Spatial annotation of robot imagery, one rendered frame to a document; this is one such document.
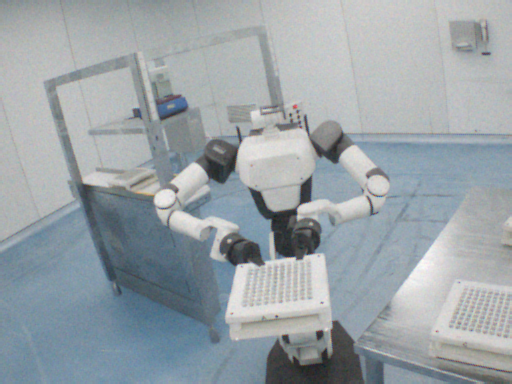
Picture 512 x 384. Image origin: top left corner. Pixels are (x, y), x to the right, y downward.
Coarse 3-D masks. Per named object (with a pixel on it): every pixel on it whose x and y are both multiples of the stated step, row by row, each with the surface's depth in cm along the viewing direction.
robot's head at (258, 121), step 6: (252, 114) 156; (258, 114) 155; (270, 114) 155; (276, 114) 155; (252, 120) 155; (258, 120) 155; (264, 120) 155; (270, 120) 156; (276, 120) 156; (258, 126) 157; (264, 126) 157; (270, 126) 157; (276, 126) 159; (264, 132) 159; (270, 132) 157; (276, 132) 157
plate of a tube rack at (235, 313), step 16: (320, 256) 118; (240, 272) 118; (272, 272) 115; (320, 272) 110; (240, 288) 111; (320, 288) 104; (240, 304) 105; (272, 304) 102; (288, 304) 101; (304, 304) 99; (320, 304) 98; (240, 320) 100; (256, 320) 100
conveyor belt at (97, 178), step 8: (88, 176) 325; (96, 176) 319; (104, 176) 314; (112, 176) 308; (96, 184) 299; (104, 184) 293; (112, 184) 288; (152, 184) 270; (144, 192) 258; (152, 192) 255; (200, 192) 242; (208, 192) 247; (192, 200) 238
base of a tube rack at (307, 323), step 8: (328, 288) 111; (272, 320) 103; (280, 320) 103; (288, 320) 102; (296, 320) 101; (304, 320) 101; (312, 320) 100; (328, 320) 99; (248, 328) 102; (256, 328) 102; (264, 328) 101; (272, 328) 101; (280, 328) 100; (288, 328) 100; (296, 328) 100; (304, 328) 100; (312, 328) 100; (320, 328) 99; (328, 328) 99; (232, 336) 102; (240, 336) 102; (248, 336) 102; (256, 336) 102
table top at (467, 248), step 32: (480, 192) 172; (448, 224) 154; (480, 224) 148; (448, 256) 135; (480, 256) 130; (416, 288) 124; (448, 288) 120; (384, 320) 114; (416, 320) 111; (384, 352) 103; (416, 352) 99
